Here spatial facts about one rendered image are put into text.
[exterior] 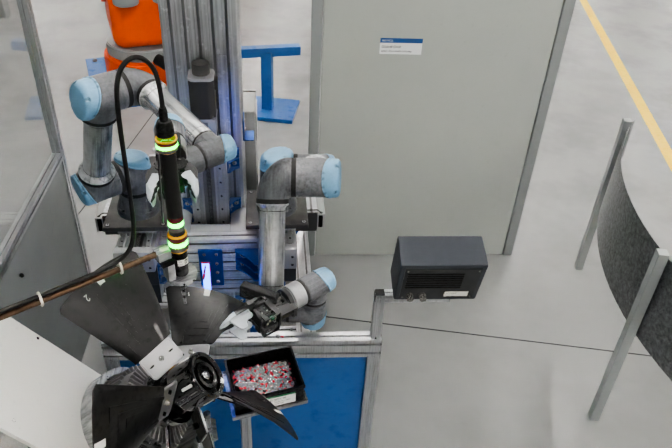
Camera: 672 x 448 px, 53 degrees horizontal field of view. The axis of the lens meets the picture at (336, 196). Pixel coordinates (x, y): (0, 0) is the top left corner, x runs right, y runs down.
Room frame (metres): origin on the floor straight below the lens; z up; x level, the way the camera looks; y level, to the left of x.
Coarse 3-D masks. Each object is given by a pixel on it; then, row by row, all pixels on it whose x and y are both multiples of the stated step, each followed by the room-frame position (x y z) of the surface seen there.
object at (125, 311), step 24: (96, 288) 1.11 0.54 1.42; (120, 288) 1.14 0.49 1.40; (144, 288) 1.16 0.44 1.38; (72, 312) 1.05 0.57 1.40; (96, 312) 1.07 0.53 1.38; (120, 312) 1.10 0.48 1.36; (144, 312) 1.12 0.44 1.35; (96, 336) 1.04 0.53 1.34; (120, 336) 1.06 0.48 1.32; (144, 336) 1.08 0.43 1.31
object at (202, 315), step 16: (176, 288) 1.37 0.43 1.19; (192, 288) 1.38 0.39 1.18; (176, 304) 1.31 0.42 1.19; (192, 304) 1.32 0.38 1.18; (208, 304) 1.32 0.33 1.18; (224, 304) 1.34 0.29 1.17; (240, 304) 1.36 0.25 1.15; (176, 320) 1.25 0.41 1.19; (192, 320) 1.25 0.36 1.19; (208, 320) 1.26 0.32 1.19; (176, 336) 1.19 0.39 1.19; (192, 336) 1.19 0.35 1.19; (208, 336) 1.19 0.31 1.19
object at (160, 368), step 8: (160, 344) 1.08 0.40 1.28; (168, 344) 1.09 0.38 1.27; (152, 352) 1.07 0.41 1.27; (160, 352) 1.07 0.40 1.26; (168, 352) 1.08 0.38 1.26; (176, 352) 1.08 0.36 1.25; (144, 360) 1.05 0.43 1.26; (152, 360) 1.06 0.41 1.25; (168, 360) 1.07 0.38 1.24; (176, 360) 1.07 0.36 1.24; (144, 368) 1.04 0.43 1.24; (152, 368) 1.04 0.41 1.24; (160, 368) 1.05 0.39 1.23; (168, 368) 1.05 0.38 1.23; (152, 376) 1.03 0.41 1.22; (160, 376) 1.04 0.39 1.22
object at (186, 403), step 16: (176, 368) 1.04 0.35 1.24; (192, 368) 1.03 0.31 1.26; (208, 368) 1.07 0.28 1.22; (160, 384) 1.03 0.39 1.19; (192, 384) 1.00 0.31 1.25; (208, 384) 1.02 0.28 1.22; (176, 400) 0.99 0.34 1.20; (192, 400) 0.98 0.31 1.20; (208, 400) 0.99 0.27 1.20; (176, 416) 0.98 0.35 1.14
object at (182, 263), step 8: (160, 112) 1.13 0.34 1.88; (160, 120) 1.13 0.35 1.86; (168, 120) 1.14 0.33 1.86; (160, 128) 1.12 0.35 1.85; (168, 128) 1.12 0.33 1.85; (160, 136) 1.12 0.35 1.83; (168, 136) 1.12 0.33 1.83; (176, 256) 1.12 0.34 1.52; (184, 256) 1.13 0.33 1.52; (176, 264) 1.12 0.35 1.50; (184, 264) 1.12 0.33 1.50; (176, 272) 1.12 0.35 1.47; (184, 272) 1.12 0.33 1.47
